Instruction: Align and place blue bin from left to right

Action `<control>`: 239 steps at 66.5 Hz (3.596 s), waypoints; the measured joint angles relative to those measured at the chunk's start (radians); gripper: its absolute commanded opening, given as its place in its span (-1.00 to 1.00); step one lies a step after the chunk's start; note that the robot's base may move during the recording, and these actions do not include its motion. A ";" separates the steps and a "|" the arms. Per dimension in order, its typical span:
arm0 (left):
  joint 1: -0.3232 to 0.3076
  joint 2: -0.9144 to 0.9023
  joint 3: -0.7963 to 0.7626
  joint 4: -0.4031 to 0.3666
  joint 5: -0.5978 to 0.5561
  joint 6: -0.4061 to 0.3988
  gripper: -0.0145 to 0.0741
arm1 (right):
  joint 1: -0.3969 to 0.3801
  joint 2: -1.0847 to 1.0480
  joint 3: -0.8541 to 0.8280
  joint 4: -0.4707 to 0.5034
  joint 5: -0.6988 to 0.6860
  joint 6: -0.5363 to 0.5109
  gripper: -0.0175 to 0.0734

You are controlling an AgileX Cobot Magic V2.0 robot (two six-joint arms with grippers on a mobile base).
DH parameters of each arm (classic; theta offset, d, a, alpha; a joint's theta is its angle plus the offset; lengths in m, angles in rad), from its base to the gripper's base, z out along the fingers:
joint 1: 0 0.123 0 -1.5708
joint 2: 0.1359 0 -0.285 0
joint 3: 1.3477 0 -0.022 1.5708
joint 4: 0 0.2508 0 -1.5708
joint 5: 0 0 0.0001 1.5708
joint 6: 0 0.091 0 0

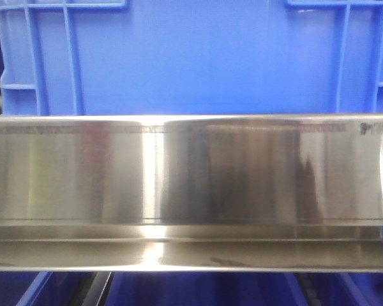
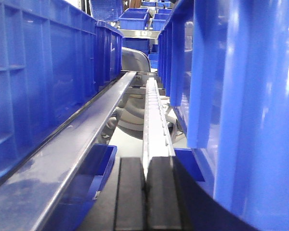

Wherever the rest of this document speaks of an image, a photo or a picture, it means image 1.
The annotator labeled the lower right blue bin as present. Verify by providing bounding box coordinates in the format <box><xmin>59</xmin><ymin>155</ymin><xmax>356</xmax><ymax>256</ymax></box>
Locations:
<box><xmin>310</xmin><ymin>273</ymin><xmax>383</xmax><ymax>305</ymax></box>

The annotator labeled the lower middle blue bin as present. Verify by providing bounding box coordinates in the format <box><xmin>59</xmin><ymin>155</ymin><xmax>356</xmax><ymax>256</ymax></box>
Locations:
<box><xmin>105</xmin><ymin>272</ymin><xmax>308</xmax><ymax>305</ymax></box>

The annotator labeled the lower left blue bin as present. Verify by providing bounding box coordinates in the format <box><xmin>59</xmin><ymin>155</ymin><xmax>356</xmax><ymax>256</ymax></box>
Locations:
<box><xmin>0</xmin><ymin>272</ymin><xmax>91</xmax><ymax>305</ymax></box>

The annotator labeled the stainless steel shelf rail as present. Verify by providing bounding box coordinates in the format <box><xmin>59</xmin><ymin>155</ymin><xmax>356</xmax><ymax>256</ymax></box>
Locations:
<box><xmin>0</xmin><ymin>113</ymin><xmax>383</xmax><ymax>272</ymax></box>

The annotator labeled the light blue plastic bin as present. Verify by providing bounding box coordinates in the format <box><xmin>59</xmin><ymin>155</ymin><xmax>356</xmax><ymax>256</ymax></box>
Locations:
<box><xmin>0</xmin><ymin>1</ymin><xmax>383</xmax><ymax>116</ymax></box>

